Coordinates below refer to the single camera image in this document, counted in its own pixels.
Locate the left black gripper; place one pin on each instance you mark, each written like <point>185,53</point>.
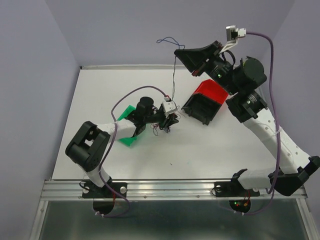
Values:
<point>164,119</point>

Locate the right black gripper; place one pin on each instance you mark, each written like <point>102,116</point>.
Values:
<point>197,58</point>

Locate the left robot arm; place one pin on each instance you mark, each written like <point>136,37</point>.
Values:
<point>88,146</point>

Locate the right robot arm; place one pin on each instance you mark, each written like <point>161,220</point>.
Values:
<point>293,166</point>

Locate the red and black bin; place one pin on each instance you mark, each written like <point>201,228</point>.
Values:
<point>205,101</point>

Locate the green plastic bin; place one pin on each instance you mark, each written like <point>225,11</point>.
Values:
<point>129,140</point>

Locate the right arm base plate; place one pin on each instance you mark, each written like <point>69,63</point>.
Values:
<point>233,188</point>

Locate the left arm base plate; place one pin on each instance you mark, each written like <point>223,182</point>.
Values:
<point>91,191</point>

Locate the front aluminium rail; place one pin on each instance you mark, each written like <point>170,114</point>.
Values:
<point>136,190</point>

